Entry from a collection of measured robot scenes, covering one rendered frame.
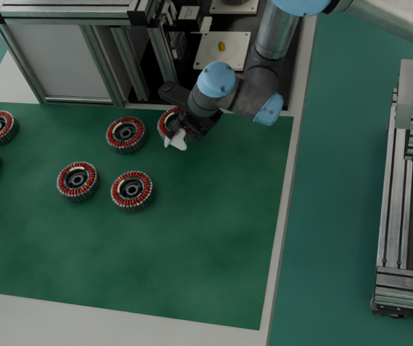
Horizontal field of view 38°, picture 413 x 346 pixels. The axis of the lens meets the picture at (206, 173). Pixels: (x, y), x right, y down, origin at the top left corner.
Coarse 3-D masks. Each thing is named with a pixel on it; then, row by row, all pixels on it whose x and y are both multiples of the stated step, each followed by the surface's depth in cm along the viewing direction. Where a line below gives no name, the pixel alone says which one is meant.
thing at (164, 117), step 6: (174, 108) 162; (180, 108) 161; (168, 114) 161; (174, 114) 161; (162, 120) 160; (168, 120) 161; (174, 120) 162; (162, 126) 159; (168, 126) 161; (162, 132) 158; (186, 132) 156; (162, 138) 159; (186, 138) 156; (192, 138) 158
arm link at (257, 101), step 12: (252, 72) 135; (264, 72) 134; (240, 84) 131; (252, 84) 132; (264, 84) 133; (276, 84) 137; (240, 96) 130; (252, 96) 131; (264, 96) 131; (276, 96) 132; (228, 108) 132; (240, 108) 131; (252, 108) 131; (264, 108) 131; (276, 108) 131; (252, 120) 134; (264, 120) 133
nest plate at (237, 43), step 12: (204, 36) 185; (216, 36) 185; (228, 36) 184; (240, 36) 183; (204, 48) 183; (216, 48) 182; (228, 48) 181; (240, 48) 180; (204, 60) 180; (216, 60) 179; (228, 60) 178; (240, 60) 177
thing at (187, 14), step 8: (184, 8) 173; (192, 8) 173; (200, 8) 172; (176, 16) 175; (184, 16) 171; (192, 16) 171; (200, 16) 172; (208, 16) 175; (168, 24) 174; (176, 24) 173; (184, 24) 172; (192, 24) 171; (200, 24) 173; (208, 24) 174; (168, 32) 176; (192, 32) 174; (200, 32) 173; (208, 32) 173
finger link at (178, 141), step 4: (180, 128) 151; (176, 132) 152; (180, 132) 152; (184, 132) 152; (176, 136) 153; (180, 136) 153; (184, 136) 152; (168, 140) 154; (172, 140) 154; (176, 140) 154; (180, 140) 153; (168, 144) 157; (172, 144) 155; (176, 144) 154; (180, 144) 154; (184, 144) 153; (180, 148) 154; (184, 148) 154
